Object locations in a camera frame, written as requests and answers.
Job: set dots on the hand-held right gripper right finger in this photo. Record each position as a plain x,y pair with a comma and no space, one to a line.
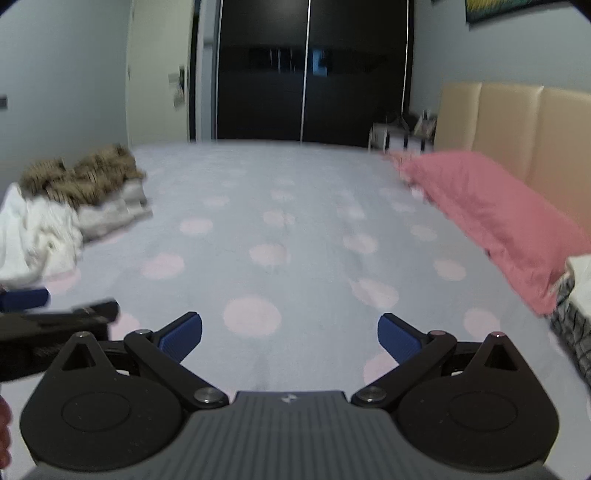
397,339

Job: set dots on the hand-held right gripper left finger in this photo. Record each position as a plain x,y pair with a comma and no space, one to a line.
182,339

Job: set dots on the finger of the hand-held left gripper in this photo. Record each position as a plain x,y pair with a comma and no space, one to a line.
25,300
55,321

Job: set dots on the white muslin cloth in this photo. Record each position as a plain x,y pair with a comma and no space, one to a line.
37,235

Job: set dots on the person's left hand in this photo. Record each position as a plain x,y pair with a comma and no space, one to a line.
3,429

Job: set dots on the grey-white fleece cloth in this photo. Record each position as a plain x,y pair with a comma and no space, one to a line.
115,210

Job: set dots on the brown striped garment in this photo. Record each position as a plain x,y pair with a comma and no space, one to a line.
83,177

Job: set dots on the pink pillow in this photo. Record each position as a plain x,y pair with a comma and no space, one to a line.
494,217

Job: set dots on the bed with pink-dotted sheet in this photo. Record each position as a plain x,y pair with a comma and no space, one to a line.
300,207

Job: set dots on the cluttered bedside table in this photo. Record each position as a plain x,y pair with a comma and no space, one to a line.
401,131

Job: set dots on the beige padded headboard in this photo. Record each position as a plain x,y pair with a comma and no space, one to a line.
508,120

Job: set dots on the cream door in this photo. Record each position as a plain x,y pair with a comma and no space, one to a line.
157,69

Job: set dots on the black sliding wardrobe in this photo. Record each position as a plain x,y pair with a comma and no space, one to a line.
314,69

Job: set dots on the wall light switch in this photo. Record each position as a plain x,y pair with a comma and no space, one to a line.
3,102

